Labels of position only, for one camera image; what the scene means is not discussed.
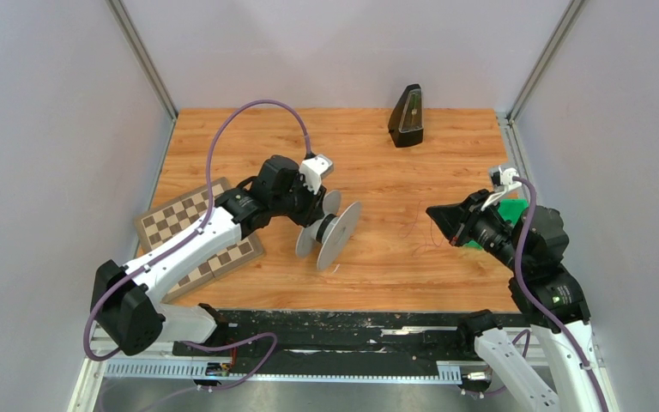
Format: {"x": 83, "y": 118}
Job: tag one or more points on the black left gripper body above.
{"x": 303, "y": 203}

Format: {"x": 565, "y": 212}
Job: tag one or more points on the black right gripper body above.
{"x": 483, "y": 227}

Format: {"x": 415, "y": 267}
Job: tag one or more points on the white plastic cable spool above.
{"x": 331, "y": 233}

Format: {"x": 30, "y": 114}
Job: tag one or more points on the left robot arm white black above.
{"x": 127, "y": 299}

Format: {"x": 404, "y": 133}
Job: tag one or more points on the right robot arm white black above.
{"x": 545, "y": 292}

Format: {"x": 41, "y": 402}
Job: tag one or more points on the green plastic bin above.
{"x": 511, "y": 213}

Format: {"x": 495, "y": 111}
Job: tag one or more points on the black metronome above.
{"x": 405, "y": 125}

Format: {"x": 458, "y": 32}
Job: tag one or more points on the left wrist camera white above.
{"x": 314, "y": 170}

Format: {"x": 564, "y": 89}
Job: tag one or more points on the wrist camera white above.
{"x": 314, "y": 170}
{"x": 503, "y": 179}

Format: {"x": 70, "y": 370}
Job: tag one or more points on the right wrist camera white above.
{"x": 503, "y": 179}

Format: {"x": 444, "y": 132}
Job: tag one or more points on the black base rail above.
{"x": 302, "y": 346}

